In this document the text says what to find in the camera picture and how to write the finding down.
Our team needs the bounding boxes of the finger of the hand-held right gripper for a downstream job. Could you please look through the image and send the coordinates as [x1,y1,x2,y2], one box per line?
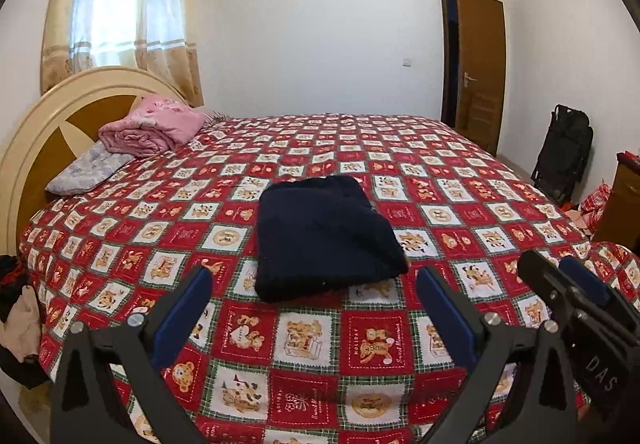
[517,250,577,321]
[558,256,640,341]

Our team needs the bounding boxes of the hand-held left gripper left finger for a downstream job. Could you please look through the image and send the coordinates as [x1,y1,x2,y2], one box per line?
[50,265,216,444]

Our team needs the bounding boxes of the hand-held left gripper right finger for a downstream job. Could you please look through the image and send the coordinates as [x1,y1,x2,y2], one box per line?
[416,265,581,444]

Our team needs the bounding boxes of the navy patterned knit sweater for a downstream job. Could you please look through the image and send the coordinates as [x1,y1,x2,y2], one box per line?
[254,175,410,303]

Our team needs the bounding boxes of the dark clothes pile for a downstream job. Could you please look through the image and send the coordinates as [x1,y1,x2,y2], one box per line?
[0,254,51,390]

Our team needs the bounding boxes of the red checked bag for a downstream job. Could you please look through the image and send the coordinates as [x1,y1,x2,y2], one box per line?
[575,181,612,230]

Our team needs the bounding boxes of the brown wooden cabinet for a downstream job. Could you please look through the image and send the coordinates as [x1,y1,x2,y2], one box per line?
[592,151,640,245]

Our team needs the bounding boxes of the black suitcase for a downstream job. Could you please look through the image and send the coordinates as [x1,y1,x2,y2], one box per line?
[531,105,595,206]

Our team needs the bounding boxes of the beige garment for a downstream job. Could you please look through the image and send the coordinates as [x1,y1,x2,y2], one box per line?
[0,285,44,363]

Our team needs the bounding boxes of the grey floral pillow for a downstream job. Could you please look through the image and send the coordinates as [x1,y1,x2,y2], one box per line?
[45,141,134,197]

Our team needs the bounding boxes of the pink folded blanket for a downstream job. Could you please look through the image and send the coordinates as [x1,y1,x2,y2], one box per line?
[98,94,207,158]

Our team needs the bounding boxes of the red checked printed bedspread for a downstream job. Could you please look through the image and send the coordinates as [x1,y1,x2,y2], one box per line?
[17,113,640,444]

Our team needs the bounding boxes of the brown wooden door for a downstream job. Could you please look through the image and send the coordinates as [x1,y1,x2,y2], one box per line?
[440,0,506,156]

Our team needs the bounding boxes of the cream wooden headboard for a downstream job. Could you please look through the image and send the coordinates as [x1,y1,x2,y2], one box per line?
[0,66,189,258]

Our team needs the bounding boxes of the beige window curtain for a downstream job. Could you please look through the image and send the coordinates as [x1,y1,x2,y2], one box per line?
[40,0,205,108]

